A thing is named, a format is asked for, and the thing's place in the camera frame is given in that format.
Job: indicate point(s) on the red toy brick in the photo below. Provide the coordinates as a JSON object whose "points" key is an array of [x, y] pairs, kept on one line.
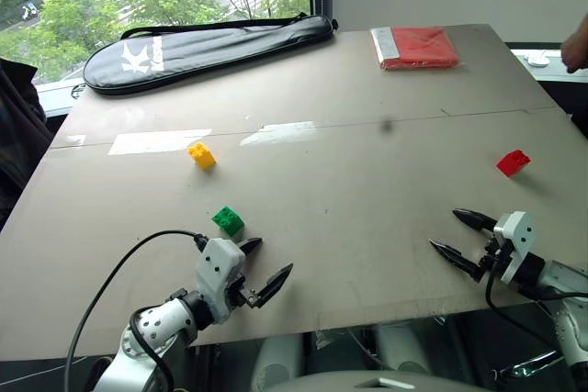
{"points": [[513, 163]]}

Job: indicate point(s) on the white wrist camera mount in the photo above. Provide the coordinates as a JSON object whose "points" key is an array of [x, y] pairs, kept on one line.
{"points": [[219, 263], [516, 236]]}

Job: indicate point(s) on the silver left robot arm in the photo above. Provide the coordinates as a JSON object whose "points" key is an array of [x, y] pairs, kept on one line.
{"points": [[151, 323]]}

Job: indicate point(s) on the yellow toy brick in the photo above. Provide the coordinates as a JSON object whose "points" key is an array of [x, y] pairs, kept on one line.
{"points": [[202, 156]]}

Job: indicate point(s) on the dark hanging garment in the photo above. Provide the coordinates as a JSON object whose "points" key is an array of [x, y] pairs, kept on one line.
{"points": [[18, 135]]}

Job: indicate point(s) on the green toy brick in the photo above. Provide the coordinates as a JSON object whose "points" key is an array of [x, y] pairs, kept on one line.
{"points": [[228, 220]]}

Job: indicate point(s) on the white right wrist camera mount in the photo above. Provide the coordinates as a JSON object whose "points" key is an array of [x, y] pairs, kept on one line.
{"points": [[516, 236]]}

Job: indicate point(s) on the red cloth in plastic wrap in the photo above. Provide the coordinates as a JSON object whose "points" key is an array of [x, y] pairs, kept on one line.
{"points": [[425, 48]]}

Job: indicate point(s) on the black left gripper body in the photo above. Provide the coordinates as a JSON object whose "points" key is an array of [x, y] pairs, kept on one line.
{"points": [[241, 293]]}

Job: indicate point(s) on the small white object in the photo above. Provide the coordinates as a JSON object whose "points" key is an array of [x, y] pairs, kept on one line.
{"points": [[537, 60]]}

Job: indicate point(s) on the grey rounded leg shape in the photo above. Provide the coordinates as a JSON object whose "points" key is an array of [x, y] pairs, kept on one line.
{"points": [[275, 360], [404, 346]]}

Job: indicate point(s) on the bystander bare hand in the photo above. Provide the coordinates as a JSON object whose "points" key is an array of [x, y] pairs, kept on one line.
{"points": [[576, 50]]}

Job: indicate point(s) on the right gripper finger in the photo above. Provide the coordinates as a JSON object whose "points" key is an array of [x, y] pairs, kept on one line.
{"points": [[478, 220], [457, 256]]}

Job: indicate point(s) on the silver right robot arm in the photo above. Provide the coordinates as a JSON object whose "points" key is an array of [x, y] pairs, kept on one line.
{"points": [[572, 279]]}

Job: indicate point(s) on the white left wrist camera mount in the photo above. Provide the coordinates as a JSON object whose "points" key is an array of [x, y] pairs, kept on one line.
{"points": [[219, 263]]}

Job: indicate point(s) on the black racket bag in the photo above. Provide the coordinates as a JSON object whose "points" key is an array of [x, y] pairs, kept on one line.
{"points": [[206, 52]]}

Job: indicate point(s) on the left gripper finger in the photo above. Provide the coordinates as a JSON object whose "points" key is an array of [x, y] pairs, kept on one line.
{"points": [[275, 282], [250, 245]]}

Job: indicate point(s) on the grey rounded robot body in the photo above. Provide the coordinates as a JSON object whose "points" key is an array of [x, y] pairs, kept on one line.
{"points": [[381, 383]]}

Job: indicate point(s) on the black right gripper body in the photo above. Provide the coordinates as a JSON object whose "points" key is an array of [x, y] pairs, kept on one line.
{"points": [[492, 259]]}

